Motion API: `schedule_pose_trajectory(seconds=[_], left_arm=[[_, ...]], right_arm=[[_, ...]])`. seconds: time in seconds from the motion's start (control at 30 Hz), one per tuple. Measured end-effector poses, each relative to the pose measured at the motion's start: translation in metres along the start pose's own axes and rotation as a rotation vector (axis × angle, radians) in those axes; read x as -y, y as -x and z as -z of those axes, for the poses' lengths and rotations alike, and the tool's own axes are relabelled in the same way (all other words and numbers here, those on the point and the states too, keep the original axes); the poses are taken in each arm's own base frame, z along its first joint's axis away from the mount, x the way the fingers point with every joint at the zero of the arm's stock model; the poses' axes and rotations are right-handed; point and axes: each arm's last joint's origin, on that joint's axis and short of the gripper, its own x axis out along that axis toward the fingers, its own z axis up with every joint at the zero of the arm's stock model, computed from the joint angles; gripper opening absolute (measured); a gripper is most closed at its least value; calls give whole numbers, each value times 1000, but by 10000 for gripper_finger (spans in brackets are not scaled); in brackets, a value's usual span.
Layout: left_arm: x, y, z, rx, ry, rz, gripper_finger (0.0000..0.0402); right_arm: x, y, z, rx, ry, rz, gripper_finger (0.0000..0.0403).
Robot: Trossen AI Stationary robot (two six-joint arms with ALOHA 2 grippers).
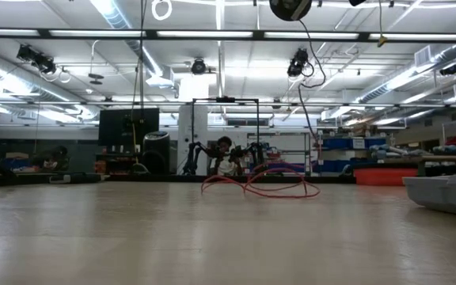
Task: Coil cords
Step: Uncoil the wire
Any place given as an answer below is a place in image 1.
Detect red wire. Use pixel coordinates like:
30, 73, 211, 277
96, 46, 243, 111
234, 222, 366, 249
200, 18, 327, 200

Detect black wire spool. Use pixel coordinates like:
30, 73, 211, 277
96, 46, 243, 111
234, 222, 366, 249
269, 0, 314, 22

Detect person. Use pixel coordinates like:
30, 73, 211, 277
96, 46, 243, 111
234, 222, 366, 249
211, 136, 239, 177
33, 146, 70, 172

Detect blue storage bin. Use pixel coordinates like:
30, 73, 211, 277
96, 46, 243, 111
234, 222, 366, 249
321, 136, 387, 150
310, 159, 358, 174
4, 158, 35, 171
267, 161, 306, 173

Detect black monitor screen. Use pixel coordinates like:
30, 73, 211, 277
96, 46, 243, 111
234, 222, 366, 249
98, 107, 161, 147

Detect black vertical pole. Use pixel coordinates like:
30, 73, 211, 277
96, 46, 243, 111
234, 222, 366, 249
139, 0, 146, 108

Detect red plastic bin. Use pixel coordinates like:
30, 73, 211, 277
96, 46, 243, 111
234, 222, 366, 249
353, 167, 418, 187

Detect white ceiling air vent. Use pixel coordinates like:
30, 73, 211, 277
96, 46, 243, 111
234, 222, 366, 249
414, 44, 431, 69

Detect grey tool kit case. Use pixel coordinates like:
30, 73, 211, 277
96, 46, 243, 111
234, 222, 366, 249
401, 173, 456, 220

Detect black background rig frame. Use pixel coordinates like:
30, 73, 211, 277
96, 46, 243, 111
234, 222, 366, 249
191, 96, 260, 175

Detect black aluminium table frame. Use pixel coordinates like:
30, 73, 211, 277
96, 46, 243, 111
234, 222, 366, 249
0, 172, 358, 188

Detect black overhead frame beam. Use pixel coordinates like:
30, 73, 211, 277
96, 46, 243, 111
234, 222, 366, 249
0, 26, 456, 44

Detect white ring light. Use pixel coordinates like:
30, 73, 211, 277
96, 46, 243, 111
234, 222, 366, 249
150, 0, 173, 22

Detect silver ceiling air duct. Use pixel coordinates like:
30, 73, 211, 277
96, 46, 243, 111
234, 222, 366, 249
89, 0, 165, 77

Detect yellow hanging hook cord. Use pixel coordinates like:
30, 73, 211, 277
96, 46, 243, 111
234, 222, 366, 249
376, 0, 388, 48

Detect black ceiling camera white cables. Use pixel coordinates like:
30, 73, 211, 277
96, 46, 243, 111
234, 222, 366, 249
16, 44, 70, 84

